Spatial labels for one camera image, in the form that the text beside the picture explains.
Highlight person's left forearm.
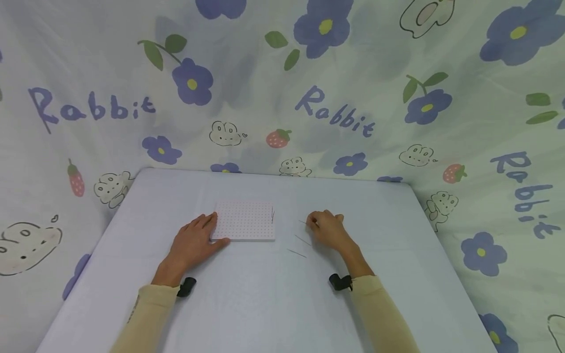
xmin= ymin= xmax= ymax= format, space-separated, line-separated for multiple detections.
xmin=109 ymin=267 xmax=191 ymax=353

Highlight person's right hand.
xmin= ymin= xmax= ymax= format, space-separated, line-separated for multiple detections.
xmin=306 ymin=210 xmax=359 ymax=256

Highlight black wrist band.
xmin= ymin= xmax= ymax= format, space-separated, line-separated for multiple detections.
xmin=177 ymin=277 xmax=197 ymax=298
xmin=329 ymin=274 xmax=354 ymax=292

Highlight person's left hand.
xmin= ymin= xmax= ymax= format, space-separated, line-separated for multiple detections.
xmin=159 ymin=212 xmax=231 ymax=275

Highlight person's right forearm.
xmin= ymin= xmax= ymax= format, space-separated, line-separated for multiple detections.
xmin=342 ymin=244 xmax=421 ymax=353

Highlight white dotted foam board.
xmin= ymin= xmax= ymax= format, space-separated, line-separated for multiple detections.
xmin=210 ymin=201 xmax=277 ymax=242

